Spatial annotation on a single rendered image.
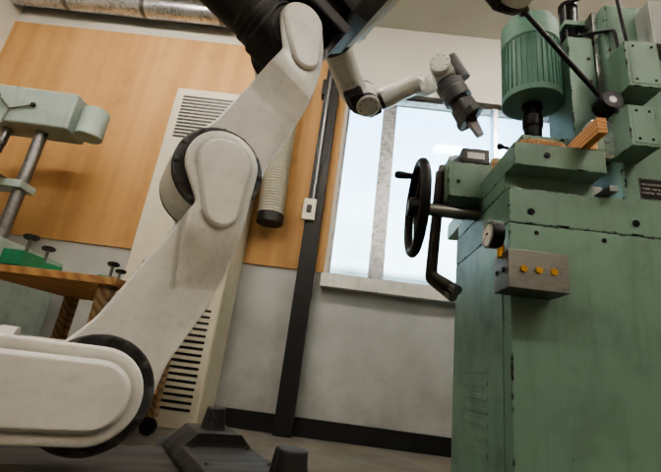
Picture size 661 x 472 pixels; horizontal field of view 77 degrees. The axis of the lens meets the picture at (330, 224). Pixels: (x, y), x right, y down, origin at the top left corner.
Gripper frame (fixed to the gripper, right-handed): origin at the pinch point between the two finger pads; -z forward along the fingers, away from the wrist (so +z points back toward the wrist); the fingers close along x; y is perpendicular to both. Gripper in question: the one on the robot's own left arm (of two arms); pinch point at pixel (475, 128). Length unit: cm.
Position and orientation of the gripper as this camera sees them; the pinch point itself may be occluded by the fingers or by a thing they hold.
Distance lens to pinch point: 140.5
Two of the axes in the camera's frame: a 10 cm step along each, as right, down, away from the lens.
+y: 9.2, -3.7, 1.2
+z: -3.9, -8.7, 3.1
